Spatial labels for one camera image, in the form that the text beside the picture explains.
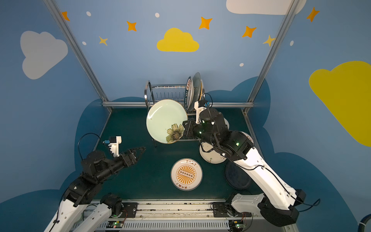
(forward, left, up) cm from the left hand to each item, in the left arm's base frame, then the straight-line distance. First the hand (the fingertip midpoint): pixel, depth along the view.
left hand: (143, 150), depth 66 cm
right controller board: (-25, -46, -28) cm, 60 cm away
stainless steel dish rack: (+1, -17, +8) cm, 18 cm away
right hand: (+8, -19, +13) cm, 25 cm away
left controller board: (-27, +15, -28) cm, 41 cm away
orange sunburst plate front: (-1, -20, -28) cm, 34 cm away
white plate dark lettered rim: (+38, -20, +2) cm, 43 cm away
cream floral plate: (+11, -37, -27) cm, 47 cm away
